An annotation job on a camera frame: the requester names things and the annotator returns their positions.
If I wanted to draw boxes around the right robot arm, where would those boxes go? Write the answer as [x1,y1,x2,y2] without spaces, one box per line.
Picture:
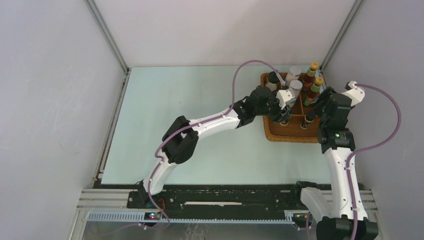
[290,86,379,240]

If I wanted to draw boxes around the large black-lid jar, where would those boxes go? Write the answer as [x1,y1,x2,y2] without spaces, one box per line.
[265,71,281,92]

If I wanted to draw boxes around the small black-lid spice jar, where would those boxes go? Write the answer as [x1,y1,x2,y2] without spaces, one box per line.
[300,111,317,130]

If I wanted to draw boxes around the aluminium corner frame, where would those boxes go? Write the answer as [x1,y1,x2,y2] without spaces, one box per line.
[320,0,366,73]
[84,0,130,75]

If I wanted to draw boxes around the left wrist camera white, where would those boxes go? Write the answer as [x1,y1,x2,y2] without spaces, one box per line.
[276,89,296,110]

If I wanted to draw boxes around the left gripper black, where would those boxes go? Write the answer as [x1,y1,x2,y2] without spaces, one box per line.
[253,91,291,124]

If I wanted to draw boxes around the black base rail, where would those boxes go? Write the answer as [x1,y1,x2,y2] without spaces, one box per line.
[115,183,326,223]

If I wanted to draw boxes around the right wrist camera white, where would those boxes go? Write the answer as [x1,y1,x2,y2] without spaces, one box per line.
[341,81,365,108]

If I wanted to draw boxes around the aluminium corner frame left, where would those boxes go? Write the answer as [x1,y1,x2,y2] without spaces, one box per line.
[84,0,130,75]

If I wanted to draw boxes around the wicker divided basket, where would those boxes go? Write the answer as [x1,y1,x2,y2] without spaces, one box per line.
[262,80,320,144]

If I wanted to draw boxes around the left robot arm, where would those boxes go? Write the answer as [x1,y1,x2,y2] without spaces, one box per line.
[137,85,295,208]

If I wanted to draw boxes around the blue-label silver-lid jar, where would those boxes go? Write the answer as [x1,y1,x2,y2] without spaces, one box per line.
[285,66,302,85]
[287,80,303,108]

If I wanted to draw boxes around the aluminium corner frame right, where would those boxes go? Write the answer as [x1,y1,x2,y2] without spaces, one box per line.
[320,0,366,73]

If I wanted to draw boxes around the yellow-cap sauce bottle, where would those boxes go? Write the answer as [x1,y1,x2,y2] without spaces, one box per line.
[302,77,324,107]
[301,61,319,92]

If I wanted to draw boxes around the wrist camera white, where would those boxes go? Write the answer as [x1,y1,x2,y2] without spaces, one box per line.
[276,89,296,110]
[341,81,365,108]

